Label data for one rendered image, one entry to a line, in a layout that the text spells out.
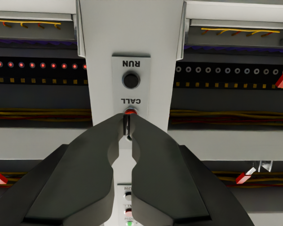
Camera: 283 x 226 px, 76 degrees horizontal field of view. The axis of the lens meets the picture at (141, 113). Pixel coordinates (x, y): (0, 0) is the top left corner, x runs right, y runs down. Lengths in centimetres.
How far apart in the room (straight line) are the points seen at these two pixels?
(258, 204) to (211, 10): 45
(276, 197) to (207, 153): 35
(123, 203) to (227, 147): 19
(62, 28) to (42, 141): 15
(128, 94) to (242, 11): 15
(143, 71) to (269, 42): 19
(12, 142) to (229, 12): 31
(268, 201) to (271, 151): 26
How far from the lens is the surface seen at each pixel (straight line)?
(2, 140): 31
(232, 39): 29
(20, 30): 30
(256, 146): 31
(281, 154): 34
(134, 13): 19
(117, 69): 20
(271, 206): 56
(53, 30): 28
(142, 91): 20
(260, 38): 31
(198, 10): 22
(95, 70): 20
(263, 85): 46
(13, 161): 64
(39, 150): 29
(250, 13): 25
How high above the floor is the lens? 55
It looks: 29 degrees up
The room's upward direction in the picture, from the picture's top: 178 degrees counter-clockwise
